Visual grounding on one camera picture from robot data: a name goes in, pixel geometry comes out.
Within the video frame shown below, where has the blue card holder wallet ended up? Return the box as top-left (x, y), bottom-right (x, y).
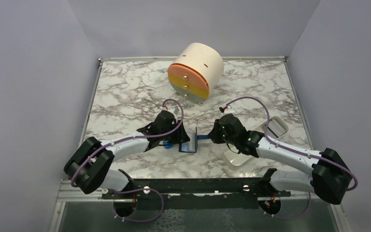
top-left (178, 127), bottom-right (198, 154)

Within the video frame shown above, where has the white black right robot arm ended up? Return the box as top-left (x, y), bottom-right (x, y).
top-left (208, 114), bottom-right (352, 205)

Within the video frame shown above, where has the black metal base rail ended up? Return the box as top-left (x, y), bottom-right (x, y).
top-left (102, 177), bottom-right (291, 210)

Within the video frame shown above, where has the round beige drawer cabinet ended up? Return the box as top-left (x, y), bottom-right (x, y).
top-left (167, 43), bottom-right (224, 103)

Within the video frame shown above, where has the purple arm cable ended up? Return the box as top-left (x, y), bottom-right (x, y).
top-left (219, 96), bottom-right (359, 192)
top-left (71, 98), bottom-right (184, 188)

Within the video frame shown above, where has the stack of white cards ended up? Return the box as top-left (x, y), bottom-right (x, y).
top-left (268, 120), bottom-right (286, 138)

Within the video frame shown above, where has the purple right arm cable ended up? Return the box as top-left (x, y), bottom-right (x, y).
top-left (219, 96), bottom-right (359, 192)

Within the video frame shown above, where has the white rectangular plastic tray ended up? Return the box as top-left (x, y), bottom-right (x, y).
top-left (223, 116), bottom-right (289, 167)

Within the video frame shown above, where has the small blue plastic box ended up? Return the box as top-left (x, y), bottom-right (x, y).
top-left (163, 141), bottom-right (175, 149)

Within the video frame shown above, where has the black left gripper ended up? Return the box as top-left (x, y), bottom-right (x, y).
top-left (160, 120), bottom-right (190, 145)

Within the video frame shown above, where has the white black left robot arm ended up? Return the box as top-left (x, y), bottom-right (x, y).
top-left (63, 110), bottom-right (190, 199)

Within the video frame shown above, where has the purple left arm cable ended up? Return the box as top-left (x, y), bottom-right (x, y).
top-left (71, 98), bottom-right (184, 188)

